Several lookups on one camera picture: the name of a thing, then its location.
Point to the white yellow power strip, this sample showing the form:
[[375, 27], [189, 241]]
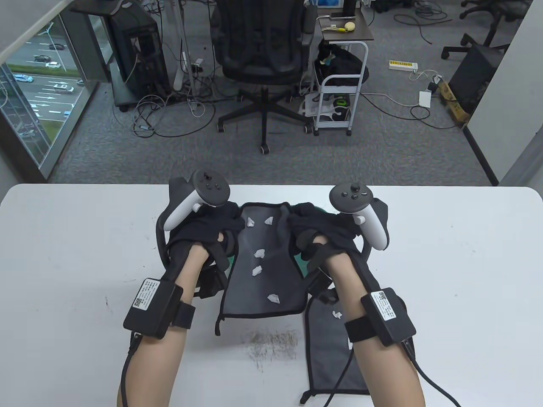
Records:
[[403, 65]]

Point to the black wrist sensor box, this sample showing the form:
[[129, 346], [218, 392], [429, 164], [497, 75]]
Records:
[[388, 316], [152, 307]]

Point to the white flat adapter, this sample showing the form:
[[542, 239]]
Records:
[[425, 99]]

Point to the black cabinet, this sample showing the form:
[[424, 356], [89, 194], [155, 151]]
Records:
[[471, 80]]

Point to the dark flat device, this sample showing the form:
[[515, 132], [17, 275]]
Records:
[[341, 15]]

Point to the glass window panel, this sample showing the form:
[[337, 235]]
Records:
[[38, 85]]

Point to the green black item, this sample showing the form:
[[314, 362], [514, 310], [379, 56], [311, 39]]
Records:
[[340, 101]]

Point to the person's left hand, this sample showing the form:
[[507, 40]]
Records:
[[199, 229]]

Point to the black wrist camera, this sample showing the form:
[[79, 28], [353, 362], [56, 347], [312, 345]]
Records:
[[210, 286], [320, 284]]

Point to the person's right hand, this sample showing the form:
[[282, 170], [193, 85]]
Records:
[[335, 233]]

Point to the person's left forearm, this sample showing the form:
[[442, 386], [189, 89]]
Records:
[[169, 373]]

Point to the white desk leg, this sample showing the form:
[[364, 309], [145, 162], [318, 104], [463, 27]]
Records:
[[180, 78]]

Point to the brown cardboard box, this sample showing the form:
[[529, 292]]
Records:
[[454, 106]]

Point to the grey hand towel black trim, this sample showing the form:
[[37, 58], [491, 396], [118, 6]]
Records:
[[326, 364], [263, 288]]

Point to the black white handheld controller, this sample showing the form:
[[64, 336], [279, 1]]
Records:
[[351, 198], [211, 188]]

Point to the small black white adapter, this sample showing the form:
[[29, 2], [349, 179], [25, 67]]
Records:
[[196, 64]]

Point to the blue panel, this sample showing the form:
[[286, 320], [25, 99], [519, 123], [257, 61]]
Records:
[[328, 3]]

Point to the black swivel chair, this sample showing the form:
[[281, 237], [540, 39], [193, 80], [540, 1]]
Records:
[[494, 25]]

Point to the white cart wooden top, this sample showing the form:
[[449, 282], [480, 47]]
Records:
[[360, 32]]

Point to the green plastic bin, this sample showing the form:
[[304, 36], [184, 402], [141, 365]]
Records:
[[303, 265]]

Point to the black bag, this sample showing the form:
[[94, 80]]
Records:
[[343, 63]]

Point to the person's right forearm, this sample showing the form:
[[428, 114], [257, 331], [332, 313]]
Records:
[[382, 373]]

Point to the black mesh office chair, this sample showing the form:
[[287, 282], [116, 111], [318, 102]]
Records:
[[263, 42]]

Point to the yellow round toy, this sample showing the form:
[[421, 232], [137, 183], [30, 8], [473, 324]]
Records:
[[350, 26]]

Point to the white bag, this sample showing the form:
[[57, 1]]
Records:
[[316, 106]]

